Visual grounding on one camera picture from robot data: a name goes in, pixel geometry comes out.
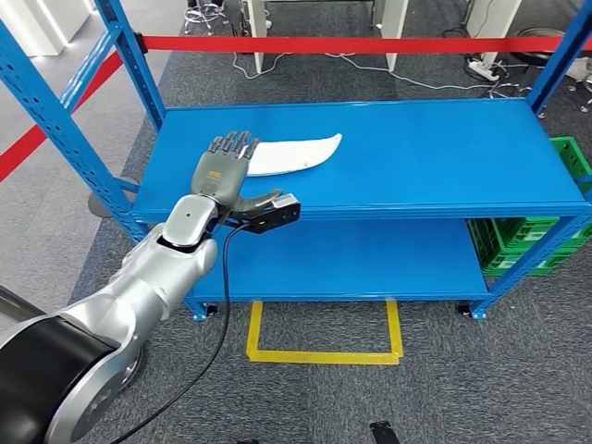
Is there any chrome chair base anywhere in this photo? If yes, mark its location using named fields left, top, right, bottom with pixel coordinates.
left=183, top=0, right=228, bottom=36

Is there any green plastic crate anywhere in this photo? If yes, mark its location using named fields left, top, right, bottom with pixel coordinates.
left=492, top=135, right=592, bottom=255
left=467, top=218, right=577, bottom=278

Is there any person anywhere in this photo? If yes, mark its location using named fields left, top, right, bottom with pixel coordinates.
left=571, top=55, right=592, bottom=84

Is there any short red barrier belt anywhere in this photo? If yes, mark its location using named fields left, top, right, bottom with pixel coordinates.
left=0, top=50, right=125, bottom=184

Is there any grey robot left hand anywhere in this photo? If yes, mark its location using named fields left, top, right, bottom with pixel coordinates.
left=190, top=129, right=284, bottom=216

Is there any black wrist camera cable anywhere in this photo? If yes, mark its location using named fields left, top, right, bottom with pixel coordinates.
left=108, top=223, right=253, bottom=444

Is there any white desk leg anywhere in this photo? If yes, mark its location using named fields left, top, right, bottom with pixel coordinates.
left=376, top=0, right=411, bottom=73
left=464, top=0, right=523, bottom=68
left=245, top=0, right=270, bottom=75

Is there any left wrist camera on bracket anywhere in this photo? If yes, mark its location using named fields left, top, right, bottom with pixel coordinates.
left=228, top=192, right=301, bottom=235

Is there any white curved plastic part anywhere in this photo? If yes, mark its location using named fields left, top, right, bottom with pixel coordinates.
left=247, top=132, right=344, bottom=179

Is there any black robot right foot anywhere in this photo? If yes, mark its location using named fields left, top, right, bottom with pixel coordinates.
left=368, top=421, right=401, bottom=444

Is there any white power strip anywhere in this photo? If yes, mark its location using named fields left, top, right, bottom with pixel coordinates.
left=467, top=57, right=501, bottom=82

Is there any blue metal shelf rack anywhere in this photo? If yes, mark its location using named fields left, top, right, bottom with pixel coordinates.
left=0, top=0, right=592, bottom=323

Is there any yellow floor tape square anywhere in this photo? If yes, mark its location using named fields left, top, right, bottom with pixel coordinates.
left=245, top=299, right=404, bottom=367

